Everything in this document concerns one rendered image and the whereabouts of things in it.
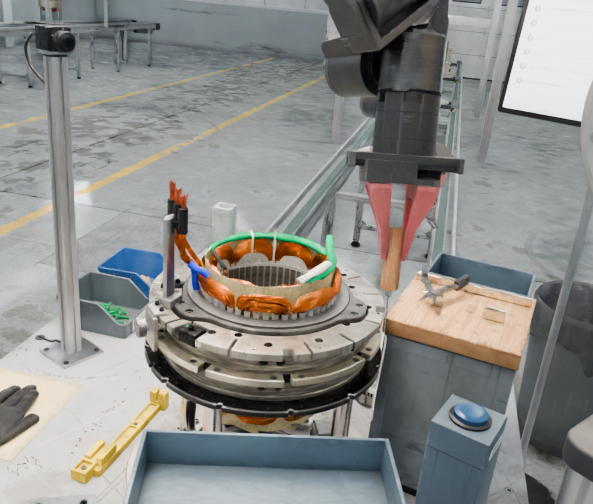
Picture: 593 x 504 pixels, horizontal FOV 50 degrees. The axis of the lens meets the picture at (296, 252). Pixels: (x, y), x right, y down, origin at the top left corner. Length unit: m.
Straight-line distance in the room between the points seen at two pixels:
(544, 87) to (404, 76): 1.20
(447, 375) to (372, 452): 0.28
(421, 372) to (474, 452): 0.20
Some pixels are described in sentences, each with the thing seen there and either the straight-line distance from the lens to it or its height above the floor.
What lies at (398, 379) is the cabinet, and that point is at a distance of 0.96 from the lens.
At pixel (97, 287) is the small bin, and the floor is 0.82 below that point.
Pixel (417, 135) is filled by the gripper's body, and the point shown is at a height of 1.37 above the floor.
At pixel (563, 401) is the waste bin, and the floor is 0.24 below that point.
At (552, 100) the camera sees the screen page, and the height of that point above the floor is 1.29.
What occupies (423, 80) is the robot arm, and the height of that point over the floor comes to 1.42.
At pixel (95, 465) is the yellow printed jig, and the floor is 0.80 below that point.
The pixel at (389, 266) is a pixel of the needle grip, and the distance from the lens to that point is 0.61.
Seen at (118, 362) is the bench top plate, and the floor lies 0.78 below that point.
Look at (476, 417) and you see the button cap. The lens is 0.78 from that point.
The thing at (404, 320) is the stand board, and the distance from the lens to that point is 0.91.
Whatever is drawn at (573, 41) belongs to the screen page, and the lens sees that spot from 1.76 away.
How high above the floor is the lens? 1.48
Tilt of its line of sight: 22 degrees down
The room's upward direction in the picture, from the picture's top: 5 degrees clockwise
